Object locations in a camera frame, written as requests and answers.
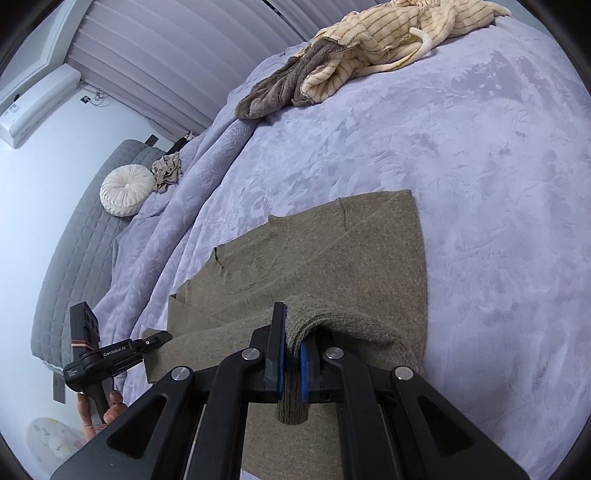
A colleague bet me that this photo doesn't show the grey-brown fleece garment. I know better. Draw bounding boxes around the grey-brown fleece garment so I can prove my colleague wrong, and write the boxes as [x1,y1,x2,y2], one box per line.
[235,39,352,121]

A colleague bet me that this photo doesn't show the olive knit sweater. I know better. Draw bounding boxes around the olive knit sweater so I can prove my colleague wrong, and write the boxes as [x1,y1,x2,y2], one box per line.
[142,189,428,480]

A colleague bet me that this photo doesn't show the beige crumpled cloth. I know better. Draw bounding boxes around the beige crumpled cloth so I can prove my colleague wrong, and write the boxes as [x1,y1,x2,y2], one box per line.
[151,152,184,195]

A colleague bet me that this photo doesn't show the white patterned round object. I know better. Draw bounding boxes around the white patterned round object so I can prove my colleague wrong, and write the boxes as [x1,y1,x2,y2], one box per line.
[25,416,88,478]

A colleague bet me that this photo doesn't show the lavender plush blanket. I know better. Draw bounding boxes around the lavender plush blanket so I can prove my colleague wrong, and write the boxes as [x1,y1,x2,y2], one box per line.
[108,11,591,480]

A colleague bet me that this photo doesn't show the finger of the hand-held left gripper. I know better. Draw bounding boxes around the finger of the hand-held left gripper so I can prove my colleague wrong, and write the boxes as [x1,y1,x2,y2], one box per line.
[130,331,172,364]

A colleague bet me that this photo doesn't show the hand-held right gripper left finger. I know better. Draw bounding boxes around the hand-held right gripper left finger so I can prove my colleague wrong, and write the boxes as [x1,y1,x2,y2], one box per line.
[50,302,289,480]

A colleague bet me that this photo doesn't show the person's left hand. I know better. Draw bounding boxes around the person's left hand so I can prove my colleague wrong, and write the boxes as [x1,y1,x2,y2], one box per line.
[76,390,127,442]

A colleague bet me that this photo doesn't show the white air conditioner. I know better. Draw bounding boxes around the white air conditioner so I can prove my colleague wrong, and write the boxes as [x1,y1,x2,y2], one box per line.
[0,65,81,148]

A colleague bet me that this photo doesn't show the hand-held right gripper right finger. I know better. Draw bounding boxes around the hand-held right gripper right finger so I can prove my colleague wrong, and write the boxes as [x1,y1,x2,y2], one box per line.
[299,335,532,480]

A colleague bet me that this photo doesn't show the grey quilted headboard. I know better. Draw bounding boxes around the grey quilted headboard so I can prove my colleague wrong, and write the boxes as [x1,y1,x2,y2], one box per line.
[30,138,169,370]

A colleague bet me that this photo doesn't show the small black object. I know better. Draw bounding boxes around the small black object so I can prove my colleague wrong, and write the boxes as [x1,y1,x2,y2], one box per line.
[167,131,195,154]

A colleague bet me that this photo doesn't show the cream striped fleece garment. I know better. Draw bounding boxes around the cream striped fleece garment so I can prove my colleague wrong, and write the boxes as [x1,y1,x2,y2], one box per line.
[293,0,513,106]

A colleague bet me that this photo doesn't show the pale grey curtains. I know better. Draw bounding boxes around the pale grey curtains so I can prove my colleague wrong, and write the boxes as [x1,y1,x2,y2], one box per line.
[67,0,370,134]

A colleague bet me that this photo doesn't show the round white pleated pillow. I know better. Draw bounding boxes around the round white pleated pillow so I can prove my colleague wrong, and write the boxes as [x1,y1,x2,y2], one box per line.
[100,165,154,217]

